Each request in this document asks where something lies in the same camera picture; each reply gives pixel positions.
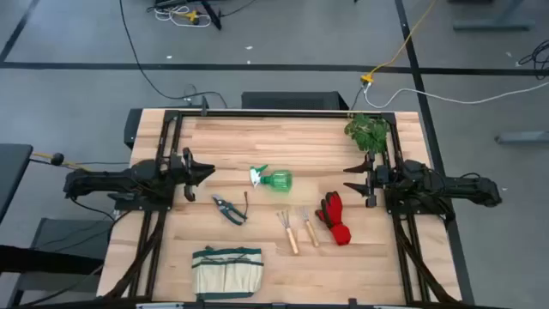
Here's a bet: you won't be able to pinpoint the black stand leg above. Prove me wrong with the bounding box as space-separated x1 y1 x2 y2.
200 0 224 31

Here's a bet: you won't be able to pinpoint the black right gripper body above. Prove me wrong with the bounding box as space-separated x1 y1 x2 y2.
365 152 389 209

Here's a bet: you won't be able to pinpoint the yellow extension cable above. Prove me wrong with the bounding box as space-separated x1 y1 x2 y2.
359 0 438 85

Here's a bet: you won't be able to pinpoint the black desk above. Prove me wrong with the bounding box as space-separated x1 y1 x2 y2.
0 143 34 224

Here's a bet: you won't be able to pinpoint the black floor cable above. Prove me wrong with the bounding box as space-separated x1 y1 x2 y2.
118 0 229 108

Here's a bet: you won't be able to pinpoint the small claw rake wooden handle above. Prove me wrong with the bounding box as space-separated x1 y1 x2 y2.
276 209 300 256

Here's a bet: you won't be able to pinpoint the small fork wooden handle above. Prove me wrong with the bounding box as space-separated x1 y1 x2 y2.
299 206 321 249

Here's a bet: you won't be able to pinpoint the green plastic spray bottle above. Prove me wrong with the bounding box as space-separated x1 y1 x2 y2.
250 164 293 193

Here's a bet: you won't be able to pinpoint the black cable bundle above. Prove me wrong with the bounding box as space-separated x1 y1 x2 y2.
517 39 549 81

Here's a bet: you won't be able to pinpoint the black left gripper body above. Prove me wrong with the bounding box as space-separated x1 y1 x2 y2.
169 147 202 203

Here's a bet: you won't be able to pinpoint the grey floor platform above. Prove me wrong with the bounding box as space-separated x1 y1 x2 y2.
8 217 115 309

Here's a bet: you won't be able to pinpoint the black computer case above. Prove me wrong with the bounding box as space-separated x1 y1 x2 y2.
240 90 349 111

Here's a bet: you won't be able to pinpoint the white coiled floor cable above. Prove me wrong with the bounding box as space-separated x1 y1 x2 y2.
154 4 213 29

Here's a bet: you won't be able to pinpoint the yellow cord with black knob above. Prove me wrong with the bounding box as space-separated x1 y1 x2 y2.
29 150 92 172

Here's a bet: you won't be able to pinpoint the black side panel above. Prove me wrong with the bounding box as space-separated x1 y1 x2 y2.
123 107 143 150

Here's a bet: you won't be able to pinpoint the red and black gardening glove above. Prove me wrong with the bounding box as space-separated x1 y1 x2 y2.
315 191 353 246

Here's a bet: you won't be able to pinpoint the green pruning shears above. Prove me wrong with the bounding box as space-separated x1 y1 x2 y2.
211 191 250 227

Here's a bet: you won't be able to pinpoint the black bar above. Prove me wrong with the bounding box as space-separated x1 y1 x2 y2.
0 244 105 276

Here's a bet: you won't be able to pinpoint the black metal table frame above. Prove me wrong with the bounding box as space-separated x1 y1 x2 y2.
102 109 462 306

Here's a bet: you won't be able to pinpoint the grey desk foot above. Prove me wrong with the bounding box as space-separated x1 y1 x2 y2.
495 130 549 145
453 0 536 32

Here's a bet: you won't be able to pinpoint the green plant in white pot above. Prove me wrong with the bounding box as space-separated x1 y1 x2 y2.
344 112 390 155

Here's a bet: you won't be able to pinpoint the beige green gardening bag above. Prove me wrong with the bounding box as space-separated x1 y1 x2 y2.
190 245 265 301

